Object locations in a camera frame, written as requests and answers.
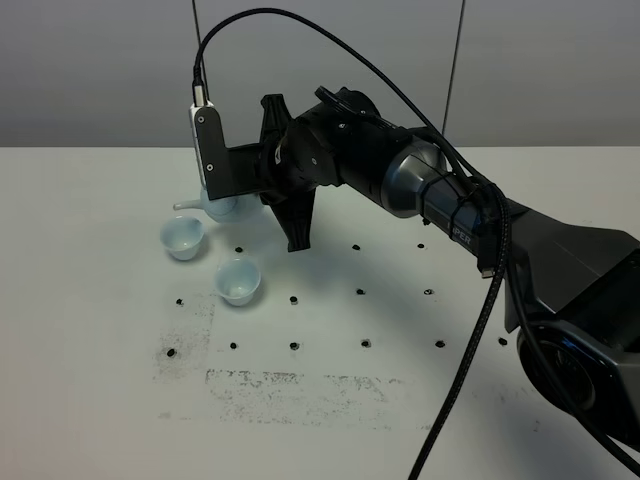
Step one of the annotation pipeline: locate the far light blue teacup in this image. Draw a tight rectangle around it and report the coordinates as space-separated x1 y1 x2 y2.
160 216 205 261

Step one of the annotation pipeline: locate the light blue teacup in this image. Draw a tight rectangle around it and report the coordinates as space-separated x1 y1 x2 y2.
160 216 205 261
214 258 261 307

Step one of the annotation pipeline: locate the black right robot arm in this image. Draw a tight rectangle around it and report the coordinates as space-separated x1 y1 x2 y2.
256 88 639 448

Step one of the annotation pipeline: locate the black braided right cable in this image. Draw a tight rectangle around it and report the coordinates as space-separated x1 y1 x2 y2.
192 6 640 480

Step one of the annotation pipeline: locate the near light blue teacup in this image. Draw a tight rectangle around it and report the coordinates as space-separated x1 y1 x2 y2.
214 258 261 307

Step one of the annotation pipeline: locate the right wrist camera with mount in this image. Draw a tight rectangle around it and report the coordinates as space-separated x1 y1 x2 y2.
190 85 263 200

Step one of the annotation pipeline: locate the light blue porcelain teapot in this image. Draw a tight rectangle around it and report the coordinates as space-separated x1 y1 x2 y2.
173 188 263 224

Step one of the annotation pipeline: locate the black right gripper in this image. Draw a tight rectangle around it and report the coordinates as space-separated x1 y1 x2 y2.
255 94 318 252

